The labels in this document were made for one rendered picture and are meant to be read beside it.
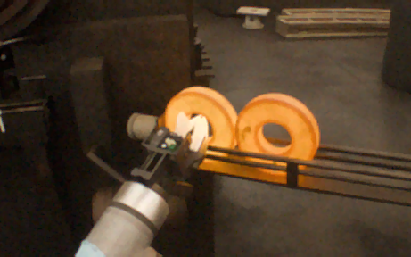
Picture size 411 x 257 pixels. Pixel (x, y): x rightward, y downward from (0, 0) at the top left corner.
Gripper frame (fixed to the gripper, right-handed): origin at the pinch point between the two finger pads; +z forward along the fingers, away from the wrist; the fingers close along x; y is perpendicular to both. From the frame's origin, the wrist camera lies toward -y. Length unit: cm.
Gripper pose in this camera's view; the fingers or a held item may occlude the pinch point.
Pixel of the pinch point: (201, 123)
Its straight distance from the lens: 74.3
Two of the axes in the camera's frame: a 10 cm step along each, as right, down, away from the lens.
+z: 4.1, -6.9, 6.0
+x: -9.0, -2.1, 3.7
